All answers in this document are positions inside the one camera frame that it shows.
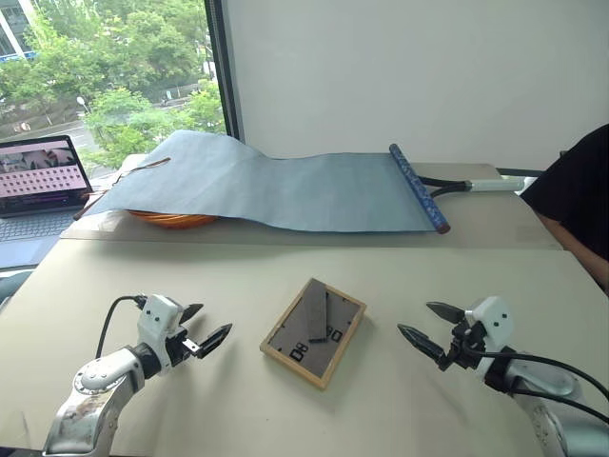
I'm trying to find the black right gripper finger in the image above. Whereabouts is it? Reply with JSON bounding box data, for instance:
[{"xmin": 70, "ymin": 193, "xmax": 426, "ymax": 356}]
[
  {"xmin": 396, "ymin": 323, "xmax": 449, "ymax": 364},
  {"xmin": 424, "ymin": 300, "xmax": 466, "ymax": 327}
]

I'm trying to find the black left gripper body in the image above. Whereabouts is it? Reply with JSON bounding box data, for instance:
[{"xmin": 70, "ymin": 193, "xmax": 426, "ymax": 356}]
[{"xmin": 165, "ymin": 325, "xmax": 204, "ymax": 369}]

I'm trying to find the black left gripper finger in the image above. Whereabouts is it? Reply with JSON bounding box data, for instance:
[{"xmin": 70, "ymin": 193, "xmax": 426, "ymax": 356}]
[
  {"xmin": 197, "ymin": 323, "xmax": 234, "ymax": 360},
  {"xmin": 179, "ymin": 303, "xmax": 206, "ymax": 327}
]

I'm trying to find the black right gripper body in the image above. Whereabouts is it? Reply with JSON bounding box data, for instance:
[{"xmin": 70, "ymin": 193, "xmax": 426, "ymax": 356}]
[{"xmin": 437, "ymin": 318, "xmax": 485, "ymax": 373}]

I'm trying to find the orange woven basket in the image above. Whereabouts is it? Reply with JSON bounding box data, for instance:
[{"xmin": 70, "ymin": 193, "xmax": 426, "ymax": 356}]
[{"xmin": 125, "ymin": 209, "xmax": 221, "ymax": 231}]

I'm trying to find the blue hanging scroll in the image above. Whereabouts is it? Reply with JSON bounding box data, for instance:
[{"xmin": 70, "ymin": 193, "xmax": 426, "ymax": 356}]
[{"xmin": 72, "ymin": 129, "xmax": 453, "ymax": 236}]

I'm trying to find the person in black shirt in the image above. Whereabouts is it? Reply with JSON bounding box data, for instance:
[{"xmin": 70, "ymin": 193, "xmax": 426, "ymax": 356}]
[{"xmin": 519, "ymin": 124, "xmax": 609, "ymax": 266}]

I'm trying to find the grey laptop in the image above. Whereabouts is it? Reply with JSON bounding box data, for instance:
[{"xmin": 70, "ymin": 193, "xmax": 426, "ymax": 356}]
[{"xmin": 0, "ymin": 134, "xmax": 95, "ymax": 270}]

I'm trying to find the white building outside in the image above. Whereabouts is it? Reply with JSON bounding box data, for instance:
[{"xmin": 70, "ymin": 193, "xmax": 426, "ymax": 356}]
[{"xmin": 0, "ymin": 0, "xmax": 40, "ymax": 64}]

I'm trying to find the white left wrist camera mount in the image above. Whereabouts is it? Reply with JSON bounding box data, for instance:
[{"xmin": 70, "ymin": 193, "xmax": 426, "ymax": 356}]
[{"xmin": 136, "ymin": 293, "xmax": 187, "ymax": 377}]

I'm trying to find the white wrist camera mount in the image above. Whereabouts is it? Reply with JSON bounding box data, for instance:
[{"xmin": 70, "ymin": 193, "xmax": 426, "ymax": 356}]
[
  {"xmin": 136, "ymin": 293, "xmax": 187, "ymax": 377},
  {"xmin": 463, "ymin": 296, "xmax": 516, "ymax": 383}
]

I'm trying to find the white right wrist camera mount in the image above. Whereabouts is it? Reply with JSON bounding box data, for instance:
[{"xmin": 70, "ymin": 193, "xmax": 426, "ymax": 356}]
[{"xmin": 463, "ymin": 296, "xmax": 516, "ymax": 383}]

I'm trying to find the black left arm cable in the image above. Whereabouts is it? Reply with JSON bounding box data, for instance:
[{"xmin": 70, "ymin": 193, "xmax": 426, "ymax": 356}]
[{"xmin": 94, "ymin": 294, "xmax": 148, "ymax": 361}]

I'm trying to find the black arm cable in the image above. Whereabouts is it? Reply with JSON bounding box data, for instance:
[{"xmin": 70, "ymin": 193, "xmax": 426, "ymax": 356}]
[
  {"xmin": 94, "ymin": 294, "xmax": 148, "ymax": 361},
  {"xmin": 463, "ymin": 346, "xmax": 609, "ymax": 426}
]

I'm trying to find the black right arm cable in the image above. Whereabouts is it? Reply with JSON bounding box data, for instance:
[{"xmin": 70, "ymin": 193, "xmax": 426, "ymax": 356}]
[{"xmin": 463, "ymin": 346, "xmax": 609, "ymax": 426}]

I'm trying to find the wooden framed grey tray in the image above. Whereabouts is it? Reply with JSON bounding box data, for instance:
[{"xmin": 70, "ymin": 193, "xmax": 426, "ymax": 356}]
[{"xmin": 259, "ymin": 277, "xmax": 368, "ymax": 392}]

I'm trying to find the white handled black loop tool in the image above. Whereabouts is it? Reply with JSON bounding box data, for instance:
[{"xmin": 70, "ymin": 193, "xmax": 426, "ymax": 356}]
[{"xmin": 417, "ymin": 173, "xmax": 538, "ymax": 201}]

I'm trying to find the dark window frame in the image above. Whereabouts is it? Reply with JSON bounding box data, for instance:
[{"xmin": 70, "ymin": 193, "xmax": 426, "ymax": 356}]
[{"xmin": 204, "ymin": 0, "xmax": 246, "ymax": 145}]

